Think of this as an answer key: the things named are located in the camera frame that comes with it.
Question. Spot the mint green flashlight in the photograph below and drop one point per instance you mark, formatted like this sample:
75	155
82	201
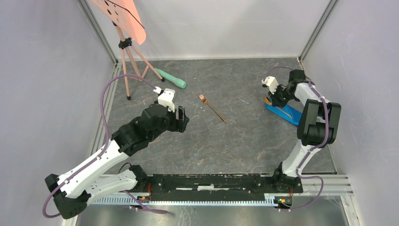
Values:
177	81

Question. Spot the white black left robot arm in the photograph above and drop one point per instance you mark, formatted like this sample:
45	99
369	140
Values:
74	190

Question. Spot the pink music stand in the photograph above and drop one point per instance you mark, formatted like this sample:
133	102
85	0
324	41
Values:
129	27

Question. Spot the white cable duct strip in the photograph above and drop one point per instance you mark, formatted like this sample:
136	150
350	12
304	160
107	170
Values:
124	199

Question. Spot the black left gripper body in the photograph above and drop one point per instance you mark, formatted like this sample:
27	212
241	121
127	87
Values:
170	125

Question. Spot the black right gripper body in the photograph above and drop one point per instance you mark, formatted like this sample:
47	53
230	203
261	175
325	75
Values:
281	96

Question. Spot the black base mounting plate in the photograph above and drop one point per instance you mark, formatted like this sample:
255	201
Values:
215	187

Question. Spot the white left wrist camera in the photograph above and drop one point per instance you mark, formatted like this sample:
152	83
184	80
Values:
165	98

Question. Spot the blue cloth napkin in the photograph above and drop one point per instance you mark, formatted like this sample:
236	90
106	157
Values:
287	113

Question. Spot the gold fork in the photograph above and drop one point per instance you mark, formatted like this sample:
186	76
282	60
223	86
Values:
205	101

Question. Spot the gold spoon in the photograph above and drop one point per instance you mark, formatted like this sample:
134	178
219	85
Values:
267	101

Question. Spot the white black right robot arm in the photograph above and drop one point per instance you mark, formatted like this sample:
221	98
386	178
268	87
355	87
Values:
317	126

